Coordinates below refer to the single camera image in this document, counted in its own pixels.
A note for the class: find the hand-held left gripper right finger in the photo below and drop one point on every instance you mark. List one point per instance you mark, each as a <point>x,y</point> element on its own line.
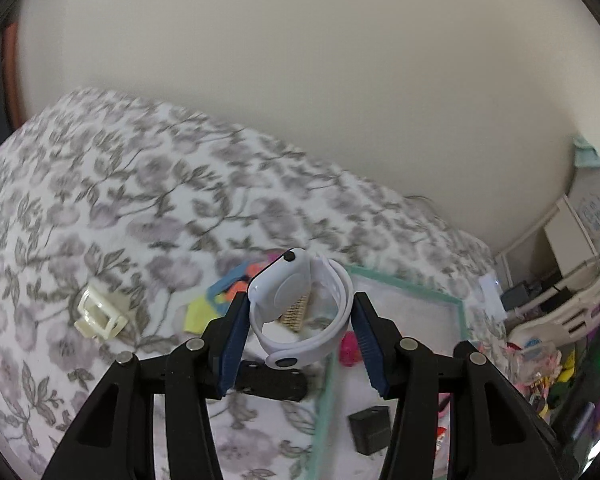
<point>372,355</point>

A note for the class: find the white smartwatch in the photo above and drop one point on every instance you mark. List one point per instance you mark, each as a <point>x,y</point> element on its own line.
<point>280,290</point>

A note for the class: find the black charger adapter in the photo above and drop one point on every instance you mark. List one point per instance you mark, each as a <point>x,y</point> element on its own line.
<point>370,430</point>

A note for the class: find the pink plastic clutter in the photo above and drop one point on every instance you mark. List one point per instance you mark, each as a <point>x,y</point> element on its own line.
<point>540,365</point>

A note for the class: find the yellow toy key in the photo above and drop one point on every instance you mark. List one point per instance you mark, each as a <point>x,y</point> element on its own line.
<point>202,315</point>

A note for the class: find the white tray with green rim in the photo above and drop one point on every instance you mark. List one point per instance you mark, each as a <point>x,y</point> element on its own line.
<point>410,310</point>

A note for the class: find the red glue bottle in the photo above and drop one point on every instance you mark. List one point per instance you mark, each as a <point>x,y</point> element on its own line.
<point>442,437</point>

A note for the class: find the white charger block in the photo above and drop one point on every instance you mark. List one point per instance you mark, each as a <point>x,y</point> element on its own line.
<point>491,292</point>

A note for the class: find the reddish brown wooden post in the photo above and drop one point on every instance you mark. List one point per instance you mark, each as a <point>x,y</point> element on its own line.
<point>12,75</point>

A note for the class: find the cream plastic hair clip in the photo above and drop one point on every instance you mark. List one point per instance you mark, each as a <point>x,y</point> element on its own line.
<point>102,312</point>

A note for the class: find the teal cloth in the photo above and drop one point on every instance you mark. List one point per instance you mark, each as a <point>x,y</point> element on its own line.
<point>587,152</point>

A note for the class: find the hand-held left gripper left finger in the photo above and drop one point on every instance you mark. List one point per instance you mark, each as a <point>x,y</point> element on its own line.
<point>230,355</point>

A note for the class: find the black power bank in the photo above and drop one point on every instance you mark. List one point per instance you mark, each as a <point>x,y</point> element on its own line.
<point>515,296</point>

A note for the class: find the pink toy scooter with doll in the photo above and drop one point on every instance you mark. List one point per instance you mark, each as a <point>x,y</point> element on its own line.
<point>350,349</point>

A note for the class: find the floral grey white blanket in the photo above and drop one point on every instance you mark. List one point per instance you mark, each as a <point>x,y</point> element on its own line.
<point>105,200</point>

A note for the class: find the white desk shelf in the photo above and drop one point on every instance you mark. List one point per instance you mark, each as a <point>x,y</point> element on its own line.
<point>565,240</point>

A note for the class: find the black toy car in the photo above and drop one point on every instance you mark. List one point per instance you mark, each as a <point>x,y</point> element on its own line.
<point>272,381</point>

